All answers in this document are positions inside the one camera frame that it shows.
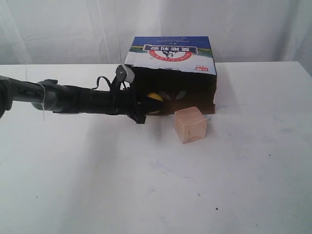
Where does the white backdrop curtain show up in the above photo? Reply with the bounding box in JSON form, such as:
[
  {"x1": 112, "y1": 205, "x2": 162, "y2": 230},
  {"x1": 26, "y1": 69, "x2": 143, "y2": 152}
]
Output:
[{"x1": 0, "y1": 0, "x2": 312, "y2": 66}]

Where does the printed cardboard box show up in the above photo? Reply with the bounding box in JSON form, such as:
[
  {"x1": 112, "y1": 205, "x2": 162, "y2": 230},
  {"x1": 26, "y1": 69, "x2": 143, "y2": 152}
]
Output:
[{"x1": 124, "y1": 36, "x2": 217, "y2": 116}]

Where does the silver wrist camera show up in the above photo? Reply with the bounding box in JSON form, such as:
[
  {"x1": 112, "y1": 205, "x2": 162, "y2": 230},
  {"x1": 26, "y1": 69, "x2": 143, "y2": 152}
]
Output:
[{"x1": 112, "y1": 64, "x2": 135, "y2": 90}]

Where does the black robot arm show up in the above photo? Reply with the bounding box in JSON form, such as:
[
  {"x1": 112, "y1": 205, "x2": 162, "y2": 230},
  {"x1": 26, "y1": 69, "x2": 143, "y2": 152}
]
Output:
[{"x1": 0, "y1": 76, "x2": 163, "y2": 124}]

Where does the yellow tennis ball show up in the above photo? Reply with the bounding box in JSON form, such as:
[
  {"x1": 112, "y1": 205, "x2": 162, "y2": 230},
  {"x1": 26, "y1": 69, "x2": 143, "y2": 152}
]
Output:
[{"x1": 146, "y1": 93, "x2": 163, "y2": 115}]

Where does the wooden cube block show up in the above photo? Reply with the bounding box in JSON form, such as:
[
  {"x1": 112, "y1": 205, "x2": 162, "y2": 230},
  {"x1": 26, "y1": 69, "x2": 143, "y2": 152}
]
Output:
[{"x1": 174, "y1": 106, "x2": 208, "y2": 144}]

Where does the black camera cable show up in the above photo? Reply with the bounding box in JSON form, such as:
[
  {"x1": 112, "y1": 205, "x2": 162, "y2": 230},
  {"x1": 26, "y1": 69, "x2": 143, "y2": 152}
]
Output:
[{"x1": 91, "y1": 76, "x2": 113, "y2": 92}]

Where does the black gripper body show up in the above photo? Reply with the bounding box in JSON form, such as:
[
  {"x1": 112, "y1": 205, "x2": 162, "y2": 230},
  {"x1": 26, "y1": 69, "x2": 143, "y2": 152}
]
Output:
[{"x1": 111, "y1": 87, "x2": 141, "y2": 117}]

